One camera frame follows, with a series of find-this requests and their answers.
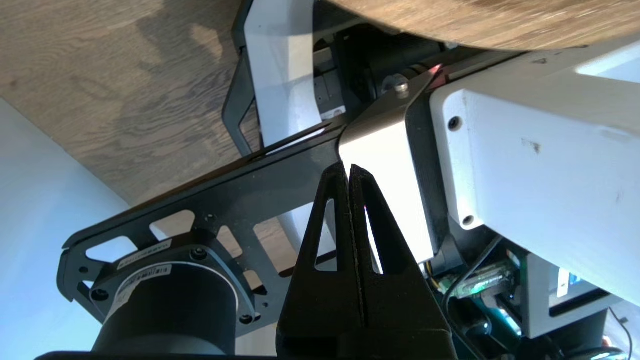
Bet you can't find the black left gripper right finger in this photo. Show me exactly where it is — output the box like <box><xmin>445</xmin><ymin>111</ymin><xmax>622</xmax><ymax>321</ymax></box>
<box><xmin>349</xmin><ymin>164</ymin><xmax>453</xmax><ymax>332</ymax></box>

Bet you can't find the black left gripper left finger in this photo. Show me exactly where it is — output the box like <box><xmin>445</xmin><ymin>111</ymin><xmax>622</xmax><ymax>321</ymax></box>
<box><xmin>276</xmin><ymin>161</ymin><xmax>366</xmax><ymax>352</ymax></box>

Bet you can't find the curved front wooden drawer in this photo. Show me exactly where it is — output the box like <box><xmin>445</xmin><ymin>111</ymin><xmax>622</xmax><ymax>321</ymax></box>
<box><xmin>325</xmin><ymin>0</ymin><xmax>640</xmax><ymax>52</ymax></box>

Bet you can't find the green circuit board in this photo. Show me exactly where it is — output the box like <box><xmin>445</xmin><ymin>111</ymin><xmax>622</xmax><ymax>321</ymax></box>
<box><xmin>440</xmin><ymin>260</ymin><xmax>523</xmax><ymax>301</ymax></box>

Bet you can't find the black perforated metal plate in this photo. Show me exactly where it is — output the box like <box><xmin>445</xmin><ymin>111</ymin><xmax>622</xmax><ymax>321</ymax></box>
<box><xmin>56</xmin><ymin>131</ymin><xmax>351</xmax><ymax>337</ymax></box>

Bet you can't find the white electronics box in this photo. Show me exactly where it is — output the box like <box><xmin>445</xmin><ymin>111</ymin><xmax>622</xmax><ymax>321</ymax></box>
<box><xmin>519</xmin><ymin>252</ymin><xmax>622</xmax><ymax>340</ymax></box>

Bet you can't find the black cylindrical joint motor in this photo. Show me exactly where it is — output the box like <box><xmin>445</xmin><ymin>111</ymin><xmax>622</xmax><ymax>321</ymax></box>
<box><xmin>90</xmin><ymin>245</ymin><xmax>241</xmax><ymax>357</ymax></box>

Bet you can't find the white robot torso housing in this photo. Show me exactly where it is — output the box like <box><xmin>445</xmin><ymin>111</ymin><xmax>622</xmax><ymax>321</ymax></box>
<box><xmin>430</xmin><ymin>35</ymin><xmax>640</xmax><ymax>307</ymax></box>

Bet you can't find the white robot chassis panel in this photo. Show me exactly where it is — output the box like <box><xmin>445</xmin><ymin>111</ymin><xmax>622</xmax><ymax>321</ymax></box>
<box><xmin>245</xmin><ymin>0</ymin><xmax>323</xmax><ymax>147</ymax></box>

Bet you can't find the silver bent metal bracket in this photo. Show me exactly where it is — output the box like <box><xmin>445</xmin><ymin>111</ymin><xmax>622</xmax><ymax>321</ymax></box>
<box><xmin>338</xmin><ymin>75</ymin><xmax>441</xmax><ymax>265</ymax></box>

